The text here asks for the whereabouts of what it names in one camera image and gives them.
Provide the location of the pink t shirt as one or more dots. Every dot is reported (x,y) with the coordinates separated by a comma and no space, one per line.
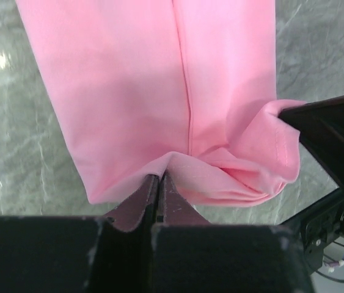
(185,87)

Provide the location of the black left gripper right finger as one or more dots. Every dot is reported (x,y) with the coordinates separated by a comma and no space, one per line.
(190,254)

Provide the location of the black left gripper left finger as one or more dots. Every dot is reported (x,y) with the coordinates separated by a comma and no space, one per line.
(105,253)

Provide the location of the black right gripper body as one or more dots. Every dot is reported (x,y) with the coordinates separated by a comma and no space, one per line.
(318,226)

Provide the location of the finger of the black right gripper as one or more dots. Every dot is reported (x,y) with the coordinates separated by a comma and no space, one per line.
(321,126)

